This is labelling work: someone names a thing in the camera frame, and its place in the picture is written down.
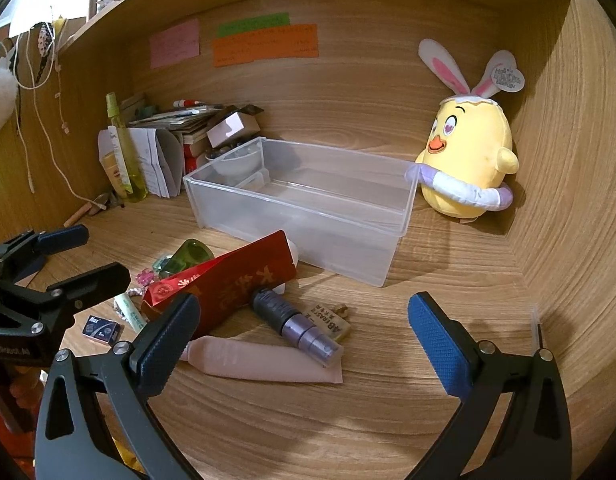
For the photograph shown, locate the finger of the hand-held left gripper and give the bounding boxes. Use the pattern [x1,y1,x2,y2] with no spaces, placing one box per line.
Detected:
[0,261,131,342]
[0,225,89,286]

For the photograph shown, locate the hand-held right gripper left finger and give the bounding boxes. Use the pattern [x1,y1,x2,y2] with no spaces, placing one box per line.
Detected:
[35,292,201,480]

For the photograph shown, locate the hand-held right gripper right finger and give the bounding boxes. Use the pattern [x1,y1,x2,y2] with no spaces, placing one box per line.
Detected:
[405,291,573,480]

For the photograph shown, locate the blue razor blade box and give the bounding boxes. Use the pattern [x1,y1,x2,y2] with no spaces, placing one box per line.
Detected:
[82,314,125,345]

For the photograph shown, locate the white green tube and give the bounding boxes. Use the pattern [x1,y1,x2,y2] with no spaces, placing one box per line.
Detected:
[113,292,149,333]

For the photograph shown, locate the green glass jar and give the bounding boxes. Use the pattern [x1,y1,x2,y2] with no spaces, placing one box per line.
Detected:
[170,240,213,277]

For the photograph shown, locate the pink tube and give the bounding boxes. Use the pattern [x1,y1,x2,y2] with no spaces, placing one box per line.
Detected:
[178,335,345,386]

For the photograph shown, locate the red packet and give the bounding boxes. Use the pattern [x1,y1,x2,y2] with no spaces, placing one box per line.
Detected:
[141,230,299,336]

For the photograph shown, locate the beige eraser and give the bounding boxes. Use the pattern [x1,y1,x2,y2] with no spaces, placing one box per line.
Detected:
[302,302,352,343]

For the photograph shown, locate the purple bottle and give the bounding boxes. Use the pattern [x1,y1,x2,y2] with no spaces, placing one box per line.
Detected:
[252,287,345,366]

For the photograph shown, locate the clear plastic bin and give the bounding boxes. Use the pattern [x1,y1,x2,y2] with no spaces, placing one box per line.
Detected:
[183,136,419,288]

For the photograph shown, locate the brown wooden stick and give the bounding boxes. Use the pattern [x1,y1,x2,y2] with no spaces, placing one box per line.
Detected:
[64,202,91,228]

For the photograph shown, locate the yellow cream tube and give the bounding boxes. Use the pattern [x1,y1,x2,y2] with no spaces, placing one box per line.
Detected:
[99,152,129,200]

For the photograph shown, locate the folded white papers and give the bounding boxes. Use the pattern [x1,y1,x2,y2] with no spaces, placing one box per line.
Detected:
[98,126,186,199]

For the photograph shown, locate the white fluffy pom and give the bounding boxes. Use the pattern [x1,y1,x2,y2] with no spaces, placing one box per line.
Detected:
[0,67,19,136]

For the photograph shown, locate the stack of books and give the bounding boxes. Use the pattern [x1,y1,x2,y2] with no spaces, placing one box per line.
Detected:
[128,102,239,133]

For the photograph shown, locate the glass bowl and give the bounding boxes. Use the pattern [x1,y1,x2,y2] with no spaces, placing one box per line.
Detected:
[205,145,263,178]

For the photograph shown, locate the yellow chick plush toy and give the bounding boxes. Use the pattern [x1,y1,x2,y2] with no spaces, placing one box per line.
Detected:
[405,37,526,221]

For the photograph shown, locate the small cardboard box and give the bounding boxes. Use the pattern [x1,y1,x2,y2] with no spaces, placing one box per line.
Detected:
[206,105,263,150]

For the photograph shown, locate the pink sticky note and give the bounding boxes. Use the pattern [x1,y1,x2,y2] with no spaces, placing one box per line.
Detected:
[149,18,201,70]

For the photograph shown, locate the orange sticky note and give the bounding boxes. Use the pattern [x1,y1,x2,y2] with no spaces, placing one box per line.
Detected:
[211,23,320,68]

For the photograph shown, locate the green sticky note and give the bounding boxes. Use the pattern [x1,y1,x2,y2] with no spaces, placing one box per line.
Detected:
[216,11,291,38]

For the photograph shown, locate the white cable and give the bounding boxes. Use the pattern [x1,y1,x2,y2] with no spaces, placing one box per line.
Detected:
[13,25,106,208]

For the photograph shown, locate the white beaded string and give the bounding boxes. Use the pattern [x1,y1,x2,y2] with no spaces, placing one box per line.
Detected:
[50,7,71,135]

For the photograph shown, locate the black patterned lanyard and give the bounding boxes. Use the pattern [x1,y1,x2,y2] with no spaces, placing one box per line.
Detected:
[37,22,56,81]

